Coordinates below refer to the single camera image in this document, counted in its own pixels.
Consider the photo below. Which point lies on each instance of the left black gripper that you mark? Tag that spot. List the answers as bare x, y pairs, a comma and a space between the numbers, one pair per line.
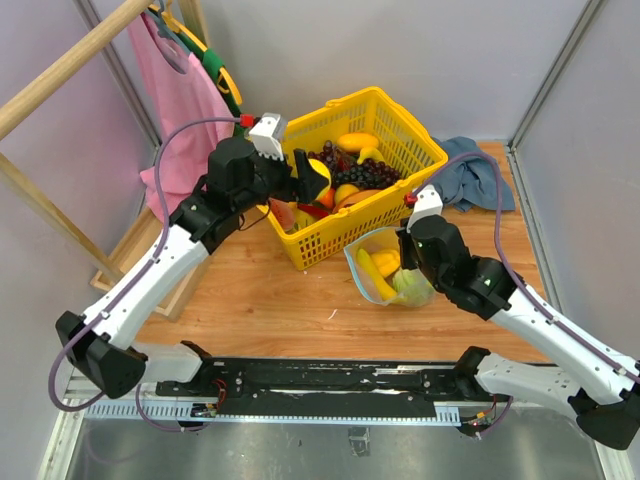
308, 184

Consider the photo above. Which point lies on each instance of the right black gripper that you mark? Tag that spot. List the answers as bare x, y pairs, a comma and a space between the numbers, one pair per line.
404, 240

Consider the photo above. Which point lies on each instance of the large yellow lemon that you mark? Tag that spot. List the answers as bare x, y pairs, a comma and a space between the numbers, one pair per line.
320, 179

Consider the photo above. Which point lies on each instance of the orange fruit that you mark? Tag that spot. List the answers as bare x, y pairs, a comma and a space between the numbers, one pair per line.
327, 201

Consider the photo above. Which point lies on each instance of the yellow bell pepper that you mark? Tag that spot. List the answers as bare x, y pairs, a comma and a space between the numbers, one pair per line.
386, 261

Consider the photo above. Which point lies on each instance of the clear zip top bag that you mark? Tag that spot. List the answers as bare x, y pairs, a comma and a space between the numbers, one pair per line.
379, 239

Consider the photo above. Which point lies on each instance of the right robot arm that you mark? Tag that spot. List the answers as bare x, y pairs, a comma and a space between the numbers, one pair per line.
596, 386

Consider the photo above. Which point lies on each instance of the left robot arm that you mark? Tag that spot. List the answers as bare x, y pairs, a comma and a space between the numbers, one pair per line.
100, 341

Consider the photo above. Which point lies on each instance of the red chili pepper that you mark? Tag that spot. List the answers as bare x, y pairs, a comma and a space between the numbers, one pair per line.
316, 212

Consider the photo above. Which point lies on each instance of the purple grape bunch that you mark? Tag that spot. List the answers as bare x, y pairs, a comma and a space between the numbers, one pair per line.
330, 155

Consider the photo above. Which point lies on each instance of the papaya slice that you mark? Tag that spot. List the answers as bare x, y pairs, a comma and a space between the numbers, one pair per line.
355, 198

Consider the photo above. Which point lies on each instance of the yellow plastic basket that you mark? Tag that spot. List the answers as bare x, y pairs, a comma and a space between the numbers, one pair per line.
405, 145

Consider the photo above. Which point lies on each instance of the yellow mango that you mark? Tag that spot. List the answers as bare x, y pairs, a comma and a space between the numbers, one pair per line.
354, 142

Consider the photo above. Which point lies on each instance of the dark grape bunch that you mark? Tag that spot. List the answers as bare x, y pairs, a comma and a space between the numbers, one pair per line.
370, 175

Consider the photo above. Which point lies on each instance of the small yellow banana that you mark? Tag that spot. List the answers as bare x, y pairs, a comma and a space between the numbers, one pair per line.
369, 153

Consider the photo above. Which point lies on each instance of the blue crumpled cloth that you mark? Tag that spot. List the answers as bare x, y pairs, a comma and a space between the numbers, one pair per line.
470, 183

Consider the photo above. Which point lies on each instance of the green clothes hanger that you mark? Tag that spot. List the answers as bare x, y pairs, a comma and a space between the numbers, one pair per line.
193, 18

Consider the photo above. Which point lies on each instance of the pink hanging shirt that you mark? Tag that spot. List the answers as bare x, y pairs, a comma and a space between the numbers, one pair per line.
181, 91

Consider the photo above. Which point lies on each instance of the yellow clothes hanger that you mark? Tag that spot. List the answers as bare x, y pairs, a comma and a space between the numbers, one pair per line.
211, 62

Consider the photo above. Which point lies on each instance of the wooden clothes rack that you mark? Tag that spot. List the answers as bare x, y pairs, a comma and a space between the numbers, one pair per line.
129, 249

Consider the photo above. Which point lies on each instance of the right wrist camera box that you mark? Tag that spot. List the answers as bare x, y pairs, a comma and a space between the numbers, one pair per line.
427, 203

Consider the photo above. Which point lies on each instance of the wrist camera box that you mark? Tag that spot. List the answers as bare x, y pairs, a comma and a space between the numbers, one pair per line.
427, 203
267, 135

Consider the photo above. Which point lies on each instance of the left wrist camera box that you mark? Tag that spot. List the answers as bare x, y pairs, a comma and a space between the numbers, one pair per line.
267, 135

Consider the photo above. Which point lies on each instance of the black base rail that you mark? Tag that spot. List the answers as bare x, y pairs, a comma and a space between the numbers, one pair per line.
327, 389

